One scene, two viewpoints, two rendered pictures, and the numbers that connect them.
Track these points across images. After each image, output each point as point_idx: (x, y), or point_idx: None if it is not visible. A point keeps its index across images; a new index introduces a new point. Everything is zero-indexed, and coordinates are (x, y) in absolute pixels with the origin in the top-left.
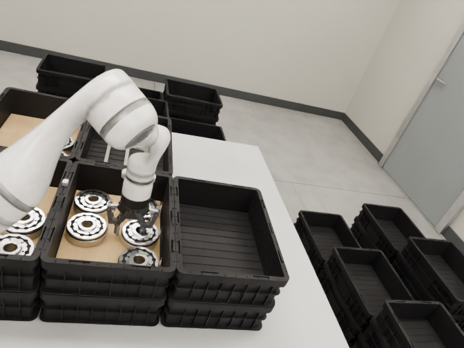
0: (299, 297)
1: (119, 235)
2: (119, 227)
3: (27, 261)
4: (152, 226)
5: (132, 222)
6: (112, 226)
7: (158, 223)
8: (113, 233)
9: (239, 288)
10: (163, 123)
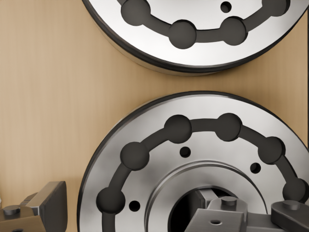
0: None
1: (79, 183)
2: (70, 119)
3: None
4: (286, 157)
5: (142, 139)
6: (25, 122)
7: (297, 37)
8: (42, 179)
9: None
10: None
